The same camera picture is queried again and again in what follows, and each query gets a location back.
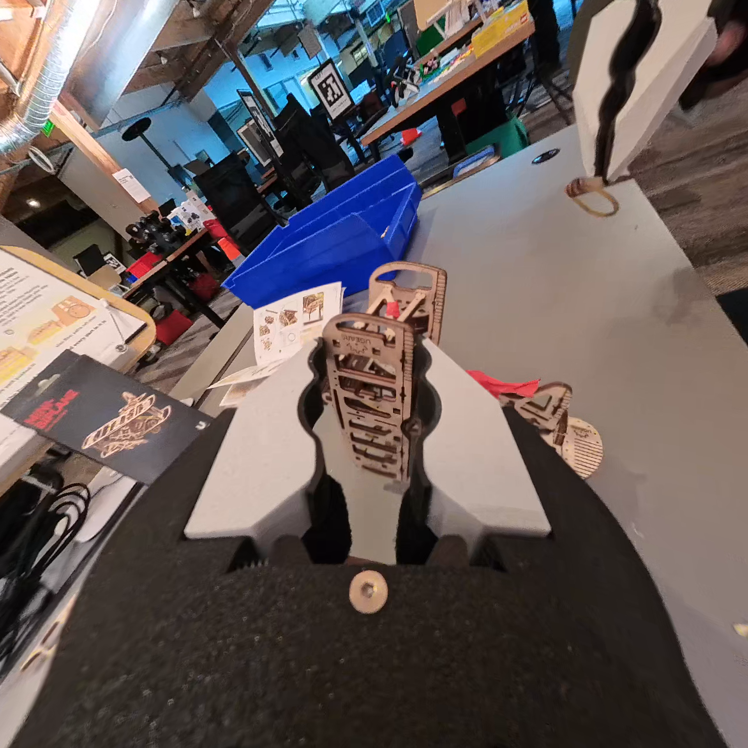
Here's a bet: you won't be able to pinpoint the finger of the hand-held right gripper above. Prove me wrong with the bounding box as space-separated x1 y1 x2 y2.
568 0 639 174
607 0 720 180

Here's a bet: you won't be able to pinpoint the black floor mat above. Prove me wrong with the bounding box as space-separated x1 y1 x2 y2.
716 288 748 346

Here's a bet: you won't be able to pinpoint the grey sheet metal duct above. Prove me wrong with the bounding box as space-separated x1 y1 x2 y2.
58 0 182 126

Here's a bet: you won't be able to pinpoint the large red tape strip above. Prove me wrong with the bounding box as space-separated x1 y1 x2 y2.
466 369 541 399

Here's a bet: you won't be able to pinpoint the white product box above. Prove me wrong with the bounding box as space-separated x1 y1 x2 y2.
172 196 214 231

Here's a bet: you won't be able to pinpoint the framed fiducial marker sign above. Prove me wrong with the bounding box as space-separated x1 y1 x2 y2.
309 58 356 120

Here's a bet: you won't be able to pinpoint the blue plastic bin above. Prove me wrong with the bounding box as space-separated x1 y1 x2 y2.
223 153 423 309

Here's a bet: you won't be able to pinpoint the black office chair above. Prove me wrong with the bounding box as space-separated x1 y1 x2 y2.
193 153 287 252
275 93 357 194

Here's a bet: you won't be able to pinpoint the white plastic device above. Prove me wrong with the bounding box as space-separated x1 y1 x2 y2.
76 467 138 544

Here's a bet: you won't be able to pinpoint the black cables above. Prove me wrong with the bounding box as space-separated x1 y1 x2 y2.
0 482 91 661

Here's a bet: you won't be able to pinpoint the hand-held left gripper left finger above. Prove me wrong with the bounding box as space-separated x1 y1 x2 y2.
184 340 354 565

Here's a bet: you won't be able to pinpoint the instruction booklet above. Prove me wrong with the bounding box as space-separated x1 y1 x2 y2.
207 282 346 409

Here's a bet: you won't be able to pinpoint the black model packaging box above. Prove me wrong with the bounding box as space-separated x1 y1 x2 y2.
0 349 212 485

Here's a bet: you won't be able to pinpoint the grey desk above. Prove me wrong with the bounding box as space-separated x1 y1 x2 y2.
0 124 748 748

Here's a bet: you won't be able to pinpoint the wooden biplane model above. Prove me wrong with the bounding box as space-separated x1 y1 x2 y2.
321 262 604 483

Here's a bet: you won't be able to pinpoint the wooden model part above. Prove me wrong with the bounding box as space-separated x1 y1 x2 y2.
566 175 619 218

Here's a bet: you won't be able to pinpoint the person's right hand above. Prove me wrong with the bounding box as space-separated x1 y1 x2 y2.
716 22 748 59

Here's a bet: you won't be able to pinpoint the green bin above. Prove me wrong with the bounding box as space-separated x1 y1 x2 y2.
467 114 529 161

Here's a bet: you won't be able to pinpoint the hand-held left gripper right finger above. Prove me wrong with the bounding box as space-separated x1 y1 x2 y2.
396 339 553 565

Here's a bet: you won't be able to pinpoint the long wooden table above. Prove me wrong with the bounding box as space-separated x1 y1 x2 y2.
359 23 535 170

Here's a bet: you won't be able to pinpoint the instruction poster board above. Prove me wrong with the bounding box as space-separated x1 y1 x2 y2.
0 245 157 462

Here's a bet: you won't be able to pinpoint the red fabric bag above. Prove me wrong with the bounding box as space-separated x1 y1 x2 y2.
153 310 194 347

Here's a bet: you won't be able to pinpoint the black floor lamp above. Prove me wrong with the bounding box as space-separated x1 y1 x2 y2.
122 117 182 194

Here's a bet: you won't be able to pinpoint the yellow cardboard box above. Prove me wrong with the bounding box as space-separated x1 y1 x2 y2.
470 0 535 56

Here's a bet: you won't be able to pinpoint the wooden workbench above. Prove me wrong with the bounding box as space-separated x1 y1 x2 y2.
125 225 235 328

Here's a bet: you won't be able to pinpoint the cluster of black devices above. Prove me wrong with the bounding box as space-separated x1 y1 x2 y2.
125 212 188 249

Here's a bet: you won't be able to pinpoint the silver flexible duct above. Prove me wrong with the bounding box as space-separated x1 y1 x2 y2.
0 0 103 159

